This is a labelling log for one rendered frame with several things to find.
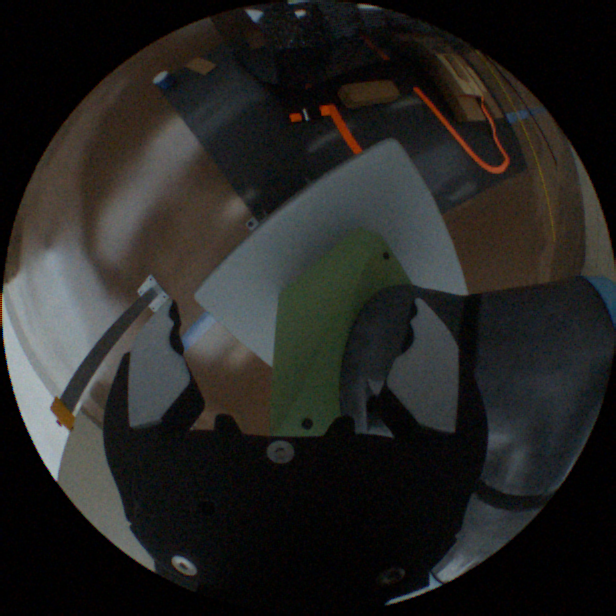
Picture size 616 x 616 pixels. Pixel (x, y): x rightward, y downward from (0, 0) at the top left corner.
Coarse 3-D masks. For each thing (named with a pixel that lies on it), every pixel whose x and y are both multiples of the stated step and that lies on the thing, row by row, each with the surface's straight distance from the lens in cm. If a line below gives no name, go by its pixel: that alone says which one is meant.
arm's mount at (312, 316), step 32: (352, 256) 24; (384, 256) 24; (288, 288) 31; (320, 288) 23; (352, 288) 19; (288, 320) 24; (320, 320) 19; (352, 320) 18; (288, 352) 19; (320, 352) 16; (288, 384) 17; (320, 384) 16; (288, 416) 15; (320, 416) 17
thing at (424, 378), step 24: (432, 312) 11; (408, 336) 10; (432, 336) 9; (408, 360) 8; (432, 360) 8; (456, 360) 9; (384, 384) 7; (408, 384) 7; (432, 384) 7; (456, 384) 8; (384, 408) 7; (408, 408) 7; (432, 408) 7; (456, 408) 7; (408, 432) 7
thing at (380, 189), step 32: (352, 160) 31; (384, 160) 33; (320, 192) 30; (352, 192) 30; (384, 192) 32; (416, 192) 34; (256, 224) 115; (288, 224) 30; (320, 224) 30; (352, 224) 31; (384, 224) 32; (416, 224) 35; (256, 256) 31; (288, 256) 30; (320, 256) 31; (416, 256) 36; (448, 256) 40; (224, 288) 33; (256, 288) 32; (448, 288) 43; (224, 320) 36; (256, 320) 35; (256, 352) 39
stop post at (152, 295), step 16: (144, 288) 157; (160, 288) 149; (144, 304) 140; (160, 304) 154; (128, 320) 128; (112, 336) 119; (96, 352) 112; (80, 368) 107; (96, 368) 110; (80, 384) 105; (64, 400) 103; (64, 416) 100
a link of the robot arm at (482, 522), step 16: (480, 512) 20; (496, 512) 19; (512, 512) 19; (528, 512) 20; (464, 528) 22; (480, 528) 21; (496, 528) 20; (512, 528) 21; (464, 544) 23; (480, 544) 22; (496, 544) 22; (448, 560) 25; (464, 560) 24; (480, 560) 24; (432, 576) 28; (448, 576) 27
